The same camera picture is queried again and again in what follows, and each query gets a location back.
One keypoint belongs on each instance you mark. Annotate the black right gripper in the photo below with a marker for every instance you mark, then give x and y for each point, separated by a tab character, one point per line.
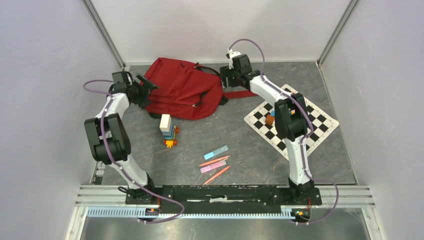
225	72

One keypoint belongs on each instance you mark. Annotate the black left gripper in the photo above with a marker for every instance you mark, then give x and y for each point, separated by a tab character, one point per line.
142	102

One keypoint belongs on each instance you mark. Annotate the red student backpack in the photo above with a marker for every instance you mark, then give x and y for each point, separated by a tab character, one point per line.
186	90

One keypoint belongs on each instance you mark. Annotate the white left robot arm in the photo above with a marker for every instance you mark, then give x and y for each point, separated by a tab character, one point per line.
108	140

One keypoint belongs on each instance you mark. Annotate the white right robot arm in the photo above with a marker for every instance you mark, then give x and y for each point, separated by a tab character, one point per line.
293	135

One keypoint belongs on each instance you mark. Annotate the colourful block tower toy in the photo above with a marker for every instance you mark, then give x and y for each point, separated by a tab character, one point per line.
168	130

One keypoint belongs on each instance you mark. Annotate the colourful block pile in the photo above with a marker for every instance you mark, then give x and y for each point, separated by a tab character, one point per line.
270	119

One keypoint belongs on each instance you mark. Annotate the blue highlighter pen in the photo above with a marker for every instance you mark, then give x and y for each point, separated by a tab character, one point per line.
216	152

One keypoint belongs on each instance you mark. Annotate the orange pen upper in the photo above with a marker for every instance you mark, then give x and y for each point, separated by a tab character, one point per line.
214	161

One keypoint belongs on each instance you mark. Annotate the orange pen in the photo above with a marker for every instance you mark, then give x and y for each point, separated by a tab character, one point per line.
214	161
216	175

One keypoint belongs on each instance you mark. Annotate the pink highlighter pen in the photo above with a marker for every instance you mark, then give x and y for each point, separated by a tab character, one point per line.
213	166

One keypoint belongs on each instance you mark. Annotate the orange pen lower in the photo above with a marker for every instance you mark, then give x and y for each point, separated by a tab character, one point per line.
216	175

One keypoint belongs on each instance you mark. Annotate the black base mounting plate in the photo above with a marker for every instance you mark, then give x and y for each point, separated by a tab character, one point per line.
225	199

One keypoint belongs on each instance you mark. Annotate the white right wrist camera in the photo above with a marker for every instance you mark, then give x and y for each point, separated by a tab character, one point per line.
230	55

